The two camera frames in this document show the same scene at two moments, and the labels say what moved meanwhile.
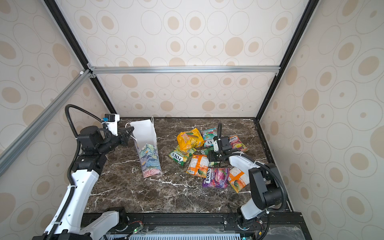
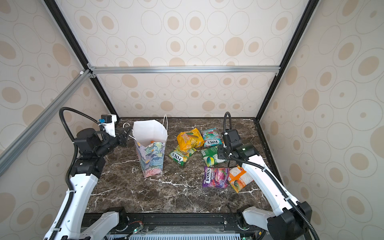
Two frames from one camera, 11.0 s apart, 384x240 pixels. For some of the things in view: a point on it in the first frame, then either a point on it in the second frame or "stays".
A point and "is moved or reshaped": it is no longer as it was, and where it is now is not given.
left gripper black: (125, 139) stays
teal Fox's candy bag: (208, 135) stays
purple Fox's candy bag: (216, 177) stays
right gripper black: (211, 156) -> (220, 149)
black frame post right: (310, 11) stays
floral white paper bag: (144, 132) is moved or reshaped
